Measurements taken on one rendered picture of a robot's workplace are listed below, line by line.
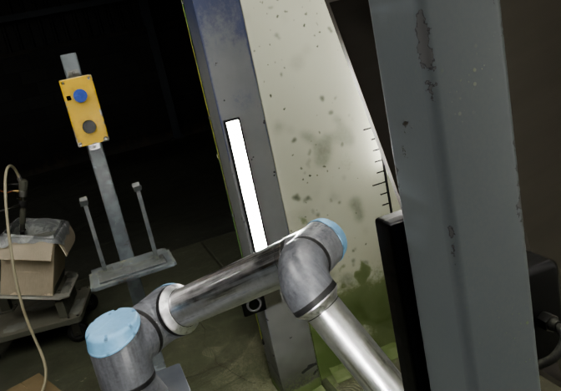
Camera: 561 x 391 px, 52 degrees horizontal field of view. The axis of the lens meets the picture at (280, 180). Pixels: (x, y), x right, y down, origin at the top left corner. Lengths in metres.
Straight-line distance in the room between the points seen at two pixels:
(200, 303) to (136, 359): 0.22
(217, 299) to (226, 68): 1.01
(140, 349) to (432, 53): 1.43
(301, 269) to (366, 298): 1.45
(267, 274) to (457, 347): 1.10
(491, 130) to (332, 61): 2.10
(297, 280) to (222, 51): 1.22
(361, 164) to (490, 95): 2.19
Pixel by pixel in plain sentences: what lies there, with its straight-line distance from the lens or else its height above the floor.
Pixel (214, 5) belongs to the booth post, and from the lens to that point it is 2.26.
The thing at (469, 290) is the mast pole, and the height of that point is 1.41.
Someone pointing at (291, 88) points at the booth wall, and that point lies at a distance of 2.33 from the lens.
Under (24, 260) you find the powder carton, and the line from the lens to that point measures 3.66.
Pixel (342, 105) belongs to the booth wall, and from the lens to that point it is 2.43.
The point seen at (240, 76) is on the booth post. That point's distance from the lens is 2.26.
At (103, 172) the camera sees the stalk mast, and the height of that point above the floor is 1.17.
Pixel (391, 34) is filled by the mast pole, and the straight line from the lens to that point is 0.31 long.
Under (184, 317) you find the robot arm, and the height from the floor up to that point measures 0.86.
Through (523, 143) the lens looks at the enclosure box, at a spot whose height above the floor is 1.19.
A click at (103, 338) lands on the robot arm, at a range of 1.61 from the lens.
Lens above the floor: 1.56
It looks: 14 degrees down
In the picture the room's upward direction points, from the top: 12 degrees counter-clockwise
